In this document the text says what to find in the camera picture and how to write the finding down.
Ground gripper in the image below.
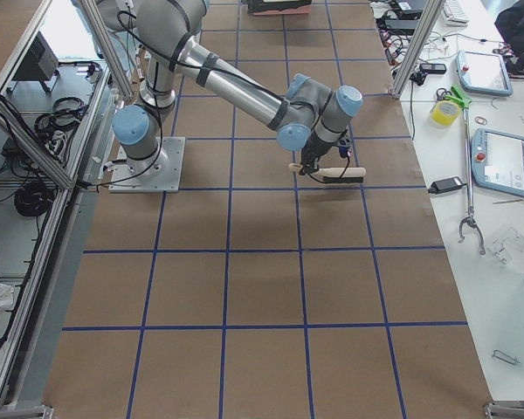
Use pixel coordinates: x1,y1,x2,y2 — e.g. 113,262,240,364
300,133,335,175

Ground beige hand brush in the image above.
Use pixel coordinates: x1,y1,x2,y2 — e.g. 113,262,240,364
288,163,367,184

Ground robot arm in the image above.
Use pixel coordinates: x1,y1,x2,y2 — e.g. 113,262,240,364
97,1,366,183

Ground bin with black bag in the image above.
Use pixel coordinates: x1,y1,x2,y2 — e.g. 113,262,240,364
243,0,313,16

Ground brown paper table cover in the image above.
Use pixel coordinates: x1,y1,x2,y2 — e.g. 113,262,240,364
44,1,489,418

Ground black small power brick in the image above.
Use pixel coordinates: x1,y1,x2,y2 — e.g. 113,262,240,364
428,176,465,195

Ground yellow tape roll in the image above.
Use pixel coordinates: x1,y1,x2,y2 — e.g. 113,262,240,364
431,100,460,127

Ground black scissors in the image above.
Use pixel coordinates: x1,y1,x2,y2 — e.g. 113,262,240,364
435,88,451,101

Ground red rubber band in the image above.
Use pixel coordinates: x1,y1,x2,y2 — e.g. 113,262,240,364
474,116,488,126

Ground lower teach pendant tablet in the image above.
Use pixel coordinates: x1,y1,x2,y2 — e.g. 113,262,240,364
471,128,524,198

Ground teach pendant tablet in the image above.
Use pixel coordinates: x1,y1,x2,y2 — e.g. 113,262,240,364
456,50,514,97
471,128,524,198

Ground upper teach pendant tablet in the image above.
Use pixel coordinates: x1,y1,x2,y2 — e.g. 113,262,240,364
456,50,514,97

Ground clear plastic packaging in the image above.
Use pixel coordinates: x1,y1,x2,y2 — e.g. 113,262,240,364
486,224,524,264

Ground black electronics box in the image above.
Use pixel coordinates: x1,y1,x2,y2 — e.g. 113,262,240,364
7,31,59,93

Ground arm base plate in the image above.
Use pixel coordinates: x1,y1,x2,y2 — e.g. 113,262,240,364
108,136,186,193

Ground green handled grabber tool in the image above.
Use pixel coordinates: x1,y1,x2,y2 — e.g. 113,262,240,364
450,85,486,256

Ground aluminium frame post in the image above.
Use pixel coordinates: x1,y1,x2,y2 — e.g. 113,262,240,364
390,0,445,100

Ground black cable bundle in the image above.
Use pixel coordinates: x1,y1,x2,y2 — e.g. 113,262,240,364
14,180,56,218

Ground metal bracket clip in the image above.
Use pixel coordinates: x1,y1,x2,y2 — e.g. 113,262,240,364
492,349,521,366

